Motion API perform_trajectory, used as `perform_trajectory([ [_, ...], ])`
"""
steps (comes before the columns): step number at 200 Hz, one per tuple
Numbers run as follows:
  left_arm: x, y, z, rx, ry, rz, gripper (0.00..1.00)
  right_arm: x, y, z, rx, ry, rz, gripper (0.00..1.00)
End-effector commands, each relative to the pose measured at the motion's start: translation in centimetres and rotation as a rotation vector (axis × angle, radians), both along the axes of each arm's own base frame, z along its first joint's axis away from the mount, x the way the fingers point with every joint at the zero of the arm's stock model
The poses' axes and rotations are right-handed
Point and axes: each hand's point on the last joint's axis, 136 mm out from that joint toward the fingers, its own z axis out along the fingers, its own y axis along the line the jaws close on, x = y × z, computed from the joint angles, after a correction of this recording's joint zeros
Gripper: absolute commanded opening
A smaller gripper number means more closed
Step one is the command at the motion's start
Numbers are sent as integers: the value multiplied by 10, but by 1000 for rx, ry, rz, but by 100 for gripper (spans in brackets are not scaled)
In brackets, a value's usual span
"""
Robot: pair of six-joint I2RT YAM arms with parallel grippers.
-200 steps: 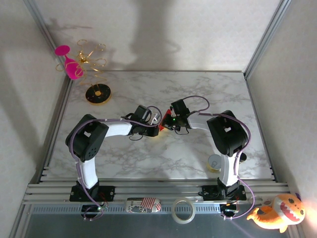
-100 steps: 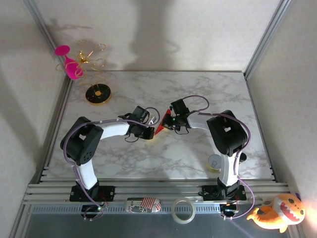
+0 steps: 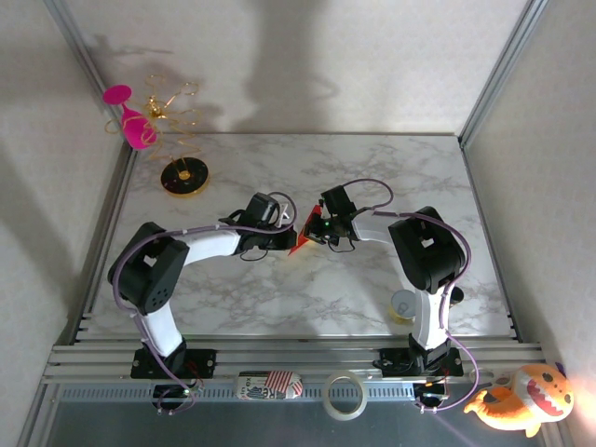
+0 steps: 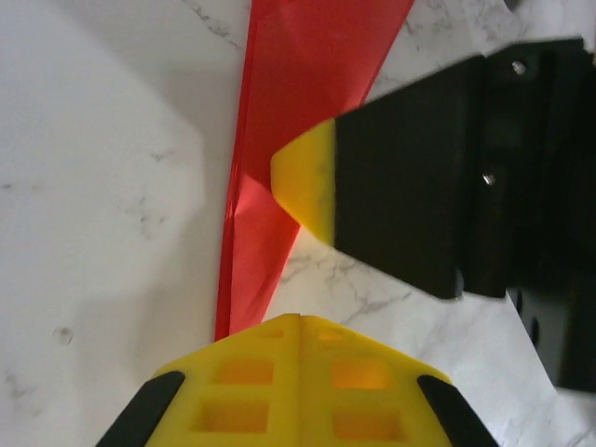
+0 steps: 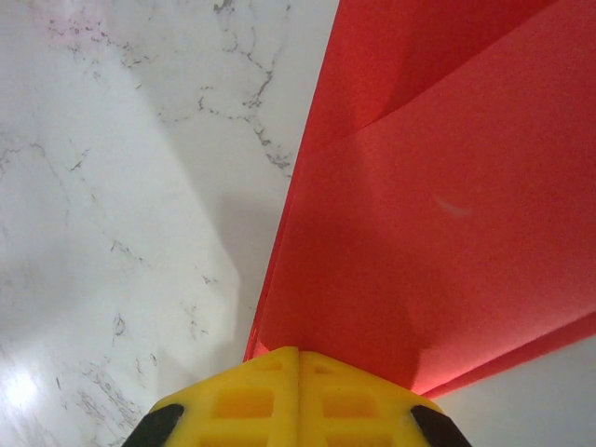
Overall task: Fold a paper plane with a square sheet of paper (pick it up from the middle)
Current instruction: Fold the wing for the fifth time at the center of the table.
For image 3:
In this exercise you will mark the yellow tin can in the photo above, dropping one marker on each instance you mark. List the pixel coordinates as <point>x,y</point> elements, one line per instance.
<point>401,305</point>

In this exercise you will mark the clear tape roll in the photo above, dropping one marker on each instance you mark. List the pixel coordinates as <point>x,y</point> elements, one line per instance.
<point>328,400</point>

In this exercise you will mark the aluminium frame corner post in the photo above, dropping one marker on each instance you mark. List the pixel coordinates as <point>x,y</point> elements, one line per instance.
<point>503,65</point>
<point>88,65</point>

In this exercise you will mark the aluminium rail frame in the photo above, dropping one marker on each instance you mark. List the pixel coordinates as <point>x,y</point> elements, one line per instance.
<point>298,361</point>

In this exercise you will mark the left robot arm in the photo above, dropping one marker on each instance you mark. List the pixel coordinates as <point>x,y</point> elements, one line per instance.
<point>151,272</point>

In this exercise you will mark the aluminium table side rail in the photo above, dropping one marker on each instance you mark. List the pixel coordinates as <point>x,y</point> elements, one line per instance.
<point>104,223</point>
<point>493,256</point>

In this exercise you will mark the red paper sheet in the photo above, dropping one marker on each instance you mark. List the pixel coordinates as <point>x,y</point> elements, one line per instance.
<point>300,242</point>

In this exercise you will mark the small black cup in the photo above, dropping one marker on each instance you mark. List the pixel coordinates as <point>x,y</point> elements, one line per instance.
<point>457,295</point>

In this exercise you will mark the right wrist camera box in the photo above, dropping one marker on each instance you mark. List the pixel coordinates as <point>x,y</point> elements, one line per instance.
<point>339,200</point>

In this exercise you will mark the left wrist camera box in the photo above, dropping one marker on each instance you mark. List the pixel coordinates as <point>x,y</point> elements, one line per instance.
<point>261,207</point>

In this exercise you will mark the small circuit board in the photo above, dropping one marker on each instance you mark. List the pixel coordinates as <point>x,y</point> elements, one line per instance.
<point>430,391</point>
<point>174,393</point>

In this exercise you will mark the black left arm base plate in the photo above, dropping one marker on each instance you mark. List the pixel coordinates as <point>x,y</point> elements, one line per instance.
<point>200,363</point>

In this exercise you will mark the orange plush toy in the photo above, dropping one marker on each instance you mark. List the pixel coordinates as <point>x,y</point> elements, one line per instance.
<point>526,400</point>

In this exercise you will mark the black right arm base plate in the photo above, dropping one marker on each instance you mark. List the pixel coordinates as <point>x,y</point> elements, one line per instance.
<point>393,362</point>

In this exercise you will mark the pink plastic wine glass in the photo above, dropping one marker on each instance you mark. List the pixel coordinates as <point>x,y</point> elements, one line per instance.
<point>132,128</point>

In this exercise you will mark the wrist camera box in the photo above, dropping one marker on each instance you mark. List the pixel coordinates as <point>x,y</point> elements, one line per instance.
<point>261,207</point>
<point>339,200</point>

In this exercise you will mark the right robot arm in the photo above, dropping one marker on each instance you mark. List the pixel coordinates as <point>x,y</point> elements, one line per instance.
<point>426,251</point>

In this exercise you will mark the red white striped pouch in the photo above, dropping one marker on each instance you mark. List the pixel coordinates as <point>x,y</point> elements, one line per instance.
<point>270,385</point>

